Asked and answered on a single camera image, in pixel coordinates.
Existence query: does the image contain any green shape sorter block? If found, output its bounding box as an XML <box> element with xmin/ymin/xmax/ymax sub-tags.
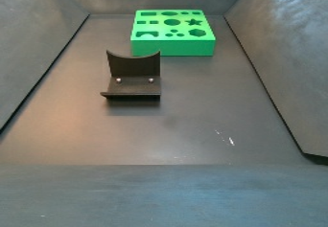
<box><xmin>131</xmin><ymin>10</ymin><xmax>217</xmax><ymax>57</ymax></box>

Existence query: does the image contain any black curved holder stand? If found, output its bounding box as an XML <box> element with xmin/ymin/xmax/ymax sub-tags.
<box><xmin>101</xmin><ymin>51</ymin><xmax>162</xmax><ymax>99</ymax></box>

